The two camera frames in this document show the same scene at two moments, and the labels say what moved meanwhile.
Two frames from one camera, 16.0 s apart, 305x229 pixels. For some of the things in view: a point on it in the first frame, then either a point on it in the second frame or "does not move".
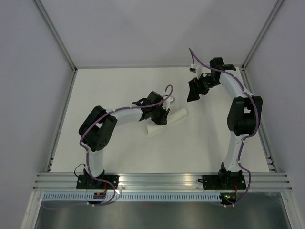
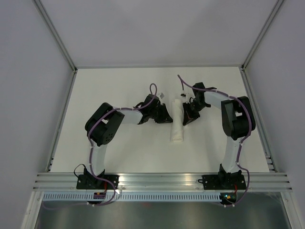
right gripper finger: [194, 94] -> [189, 113]
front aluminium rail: [162, 181] does not move
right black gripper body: [207, 82] -> [199, 106]
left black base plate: [84, 182] does not move
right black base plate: [223, 182] does not move
